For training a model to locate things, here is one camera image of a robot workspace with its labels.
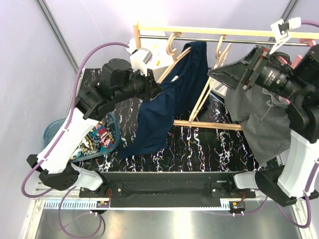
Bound grey booklet with label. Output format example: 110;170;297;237
210;79;227;99

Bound blue transparent plastic bin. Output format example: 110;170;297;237
42;112;122;164

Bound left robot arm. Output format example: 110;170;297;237
27;58;163;197

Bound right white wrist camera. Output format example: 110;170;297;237
270;17;302;54

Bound navy blue shorts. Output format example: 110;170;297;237
118;41;208;159

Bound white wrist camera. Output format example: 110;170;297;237
130;48;153;75
270;17;302;54

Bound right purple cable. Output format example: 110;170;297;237
206;20;319;229

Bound wooden clothes rack frame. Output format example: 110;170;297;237
133;22;319;130

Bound purple cable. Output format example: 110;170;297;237
206;20;319;229
21;42;130;236

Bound white box with stickers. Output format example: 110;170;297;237
127;38;173;81

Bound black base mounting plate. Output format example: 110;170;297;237
49;170;270;210

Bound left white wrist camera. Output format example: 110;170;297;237
130;48;153;75

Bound pink plastic hanger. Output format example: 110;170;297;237
276;38;316;105

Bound beige hanger of navy shorts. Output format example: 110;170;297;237
157;32;191;84

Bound beige hanger of comic shorts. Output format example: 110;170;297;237
188;35;232;123

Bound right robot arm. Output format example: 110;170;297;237
208;45;319;207

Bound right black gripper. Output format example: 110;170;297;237
208;43;311;101

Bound grey shorts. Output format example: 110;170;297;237
225;85;291;166

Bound metal clothes rail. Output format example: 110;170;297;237
140;35;308;47

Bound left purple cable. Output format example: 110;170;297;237
21;42;130;236

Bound colourful comic print shorts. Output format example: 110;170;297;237
69;113;120;163

